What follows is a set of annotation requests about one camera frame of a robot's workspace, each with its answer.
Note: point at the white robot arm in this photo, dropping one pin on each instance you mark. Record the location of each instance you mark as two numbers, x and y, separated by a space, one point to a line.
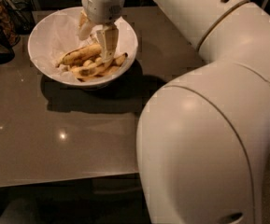
203 139

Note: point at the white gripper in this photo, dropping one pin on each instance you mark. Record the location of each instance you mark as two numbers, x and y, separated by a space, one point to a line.
103 9

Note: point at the top spotted banana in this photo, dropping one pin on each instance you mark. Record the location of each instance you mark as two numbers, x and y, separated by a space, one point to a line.
79 56

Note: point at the black wire basket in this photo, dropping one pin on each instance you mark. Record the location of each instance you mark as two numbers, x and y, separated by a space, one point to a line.
21 11

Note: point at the white bowl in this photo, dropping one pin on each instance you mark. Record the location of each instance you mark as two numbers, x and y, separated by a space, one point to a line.
56 50

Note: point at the right small banana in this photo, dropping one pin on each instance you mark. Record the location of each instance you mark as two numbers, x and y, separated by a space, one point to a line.
120 60

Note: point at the curved yellow banana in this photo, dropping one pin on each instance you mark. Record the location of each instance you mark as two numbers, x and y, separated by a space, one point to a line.
90 68

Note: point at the lower yellow banana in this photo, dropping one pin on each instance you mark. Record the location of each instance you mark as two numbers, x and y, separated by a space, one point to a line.
108 72

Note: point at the white paper liner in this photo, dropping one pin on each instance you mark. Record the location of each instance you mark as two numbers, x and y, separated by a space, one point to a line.
57 34

